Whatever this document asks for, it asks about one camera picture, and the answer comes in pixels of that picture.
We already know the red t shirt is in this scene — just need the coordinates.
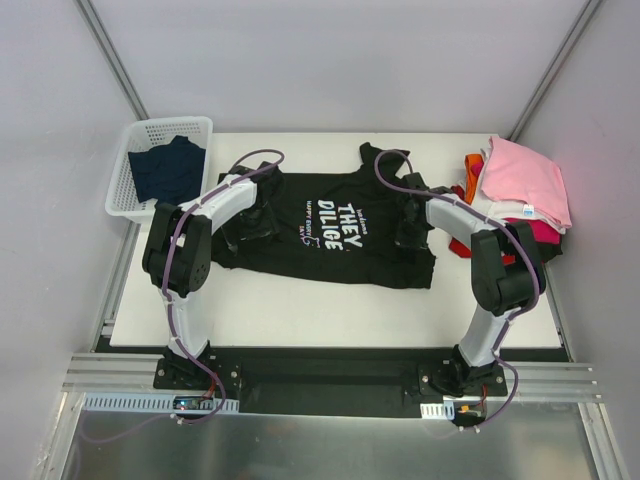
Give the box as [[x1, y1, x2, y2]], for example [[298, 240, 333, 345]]
[[449, 185, 471, 259]]

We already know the pink t shirt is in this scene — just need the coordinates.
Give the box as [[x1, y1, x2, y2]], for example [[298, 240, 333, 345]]
[[479, 136, 572, 229]]

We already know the magenta t shirt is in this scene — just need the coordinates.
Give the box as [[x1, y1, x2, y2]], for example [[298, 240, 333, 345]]
[[526, 219, 562, 245]]

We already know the white plastic laundry basket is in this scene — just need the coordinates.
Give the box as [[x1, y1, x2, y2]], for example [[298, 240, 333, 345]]
[[105, 116, 213, 225]]

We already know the white t shirt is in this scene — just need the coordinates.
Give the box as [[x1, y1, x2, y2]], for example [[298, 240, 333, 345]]
[[471, 147, 569, 234]]

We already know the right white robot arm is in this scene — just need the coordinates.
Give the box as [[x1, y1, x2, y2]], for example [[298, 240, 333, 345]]
[[400, 173, 546, 397]]

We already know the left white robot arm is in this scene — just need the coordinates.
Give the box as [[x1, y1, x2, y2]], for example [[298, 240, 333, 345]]
[[142, 162, 282, 389]]

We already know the navy blue t shirt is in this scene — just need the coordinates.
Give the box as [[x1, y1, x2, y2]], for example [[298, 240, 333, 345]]
[[127, 136, 206, 205]]

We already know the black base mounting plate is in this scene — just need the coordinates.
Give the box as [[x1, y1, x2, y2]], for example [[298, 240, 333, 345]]
[[153, 347, 507, 418]]

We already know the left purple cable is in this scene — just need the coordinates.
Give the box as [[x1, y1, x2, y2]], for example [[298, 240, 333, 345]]
[[79, 148, 287, 443]]

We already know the purple cable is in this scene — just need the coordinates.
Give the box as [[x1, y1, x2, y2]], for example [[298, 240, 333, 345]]
[[79, 148, 287, 443], [373, 148, 546, 435]]

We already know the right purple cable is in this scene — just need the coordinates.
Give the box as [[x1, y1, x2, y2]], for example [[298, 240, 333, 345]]
[[373, 148, 546, 435]]

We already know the right white cable duct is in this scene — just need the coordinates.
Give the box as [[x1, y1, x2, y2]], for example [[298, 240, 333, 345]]
[[420, 401, 455, 421]]

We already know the white cable duct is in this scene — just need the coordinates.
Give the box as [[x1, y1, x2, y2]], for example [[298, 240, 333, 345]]
[[83, 393, 240, 415], [420, 401, 455, 421]]

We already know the aluminium frame rail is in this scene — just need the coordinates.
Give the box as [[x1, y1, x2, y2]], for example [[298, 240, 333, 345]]
[[63, 353, 604, 403]]

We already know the left white cable duct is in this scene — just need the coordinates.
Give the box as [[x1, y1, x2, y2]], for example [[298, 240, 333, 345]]
[[83, 393, 240, 415]]

